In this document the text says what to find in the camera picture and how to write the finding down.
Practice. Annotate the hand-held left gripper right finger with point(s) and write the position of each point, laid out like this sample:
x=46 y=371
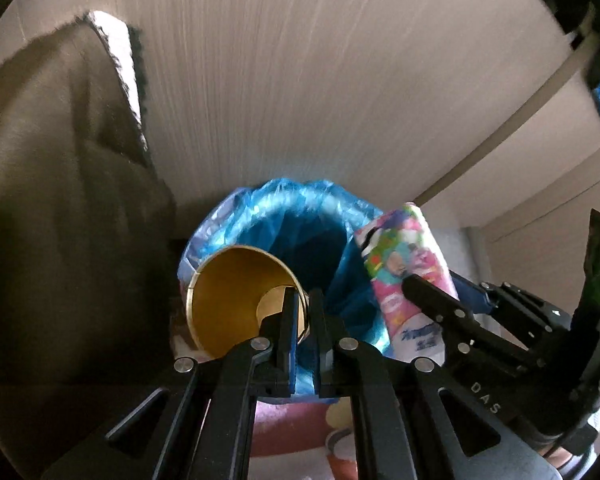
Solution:
x=322 y=340

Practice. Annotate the colourful cartoon print packet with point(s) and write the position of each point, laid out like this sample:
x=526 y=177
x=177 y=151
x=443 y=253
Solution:
x=405 y=250

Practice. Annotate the blue plastic bin liner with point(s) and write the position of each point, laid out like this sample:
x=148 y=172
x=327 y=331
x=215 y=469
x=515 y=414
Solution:
x=300 y=220

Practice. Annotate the brown tablecloth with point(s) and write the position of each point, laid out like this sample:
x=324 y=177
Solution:
x=55 y=210

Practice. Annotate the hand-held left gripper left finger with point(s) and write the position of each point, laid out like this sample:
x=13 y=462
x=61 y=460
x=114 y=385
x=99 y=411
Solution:
x=295 y=355

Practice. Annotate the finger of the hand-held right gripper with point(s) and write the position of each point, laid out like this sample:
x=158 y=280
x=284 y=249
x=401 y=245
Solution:
x=450 y=310
x=520 y=305

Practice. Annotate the red patterned floor mat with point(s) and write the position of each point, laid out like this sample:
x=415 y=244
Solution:
x=300 y=440

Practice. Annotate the wood grain kitchen cabinet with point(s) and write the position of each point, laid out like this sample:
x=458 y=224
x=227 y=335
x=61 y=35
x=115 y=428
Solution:
x=305 y=85

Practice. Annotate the gold paper cup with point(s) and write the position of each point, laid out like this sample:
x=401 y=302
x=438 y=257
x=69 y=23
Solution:
x=230 y=290

